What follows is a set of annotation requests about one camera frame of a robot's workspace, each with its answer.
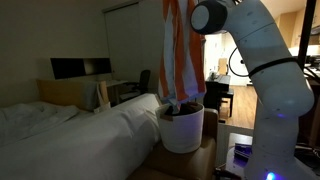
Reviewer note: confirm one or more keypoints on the white sliding closet door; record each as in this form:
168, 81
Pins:
133, 40

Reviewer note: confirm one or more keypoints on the white desk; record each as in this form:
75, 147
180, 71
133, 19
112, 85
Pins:
115, 83

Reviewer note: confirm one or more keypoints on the black wall television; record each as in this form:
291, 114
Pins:
80, 67

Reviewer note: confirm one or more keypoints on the wooden headboard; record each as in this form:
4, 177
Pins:
60, 93

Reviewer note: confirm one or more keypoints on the crumpled white duvet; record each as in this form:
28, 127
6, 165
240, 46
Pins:
30, 120

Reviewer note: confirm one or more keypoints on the black office chair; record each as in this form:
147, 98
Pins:
144, 80

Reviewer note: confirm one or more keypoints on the blue box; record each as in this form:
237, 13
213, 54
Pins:
243, 150

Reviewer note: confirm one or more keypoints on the black vertical pole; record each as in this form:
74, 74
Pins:
305, 33

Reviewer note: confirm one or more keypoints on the bed with white sheet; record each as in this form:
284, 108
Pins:
73, 143

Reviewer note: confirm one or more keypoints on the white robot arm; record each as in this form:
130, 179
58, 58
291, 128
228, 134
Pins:
280, 93

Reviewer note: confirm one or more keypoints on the orange white striped towel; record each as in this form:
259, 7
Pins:
181, 50

